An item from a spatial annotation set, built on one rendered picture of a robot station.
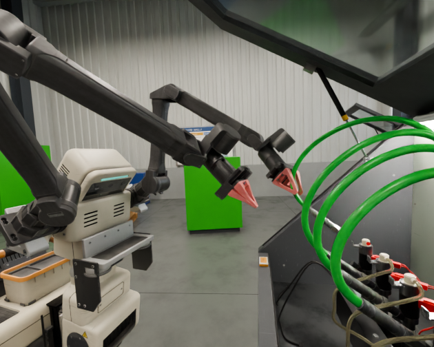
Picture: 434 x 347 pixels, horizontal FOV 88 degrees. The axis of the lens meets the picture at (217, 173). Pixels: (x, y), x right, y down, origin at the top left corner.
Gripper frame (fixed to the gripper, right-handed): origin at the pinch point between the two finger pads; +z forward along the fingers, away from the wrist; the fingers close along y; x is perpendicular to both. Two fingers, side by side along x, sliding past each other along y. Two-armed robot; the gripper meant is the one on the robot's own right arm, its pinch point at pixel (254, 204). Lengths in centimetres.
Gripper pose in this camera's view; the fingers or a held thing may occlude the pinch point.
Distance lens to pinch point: 59.2
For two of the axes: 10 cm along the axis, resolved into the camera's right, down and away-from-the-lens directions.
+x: 4.3, -0.8, 9.0
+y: 6.2, -7.0, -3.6
